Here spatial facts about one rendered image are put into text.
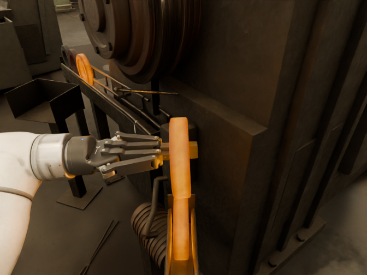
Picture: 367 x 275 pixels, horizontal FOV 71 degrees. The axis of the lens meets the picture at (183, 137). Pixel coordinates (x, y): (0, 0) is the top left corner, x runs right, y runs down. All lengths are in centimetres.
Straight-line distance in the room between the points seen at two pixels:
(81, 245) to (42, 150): 108
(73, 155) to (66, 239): 114
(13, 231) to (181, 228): 30
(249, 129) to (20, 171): 50
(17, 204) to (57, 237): 112
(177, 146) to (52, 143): 23
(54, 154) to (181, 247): 31
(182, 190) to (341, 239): 134
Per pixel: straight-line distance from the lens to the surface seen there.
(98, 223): 161
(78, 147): 50
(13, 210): 52
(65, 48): 195
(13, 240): 52
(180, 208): 58
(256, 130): 68
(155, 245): 86
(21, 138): 55
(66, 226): 166
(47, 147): 52
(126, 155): 49
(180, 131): 44
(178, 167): 43
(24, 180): 54
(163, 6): 68
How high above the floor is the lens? 123
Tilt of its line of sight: 34 degrees down
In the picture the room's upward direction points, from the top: straight up
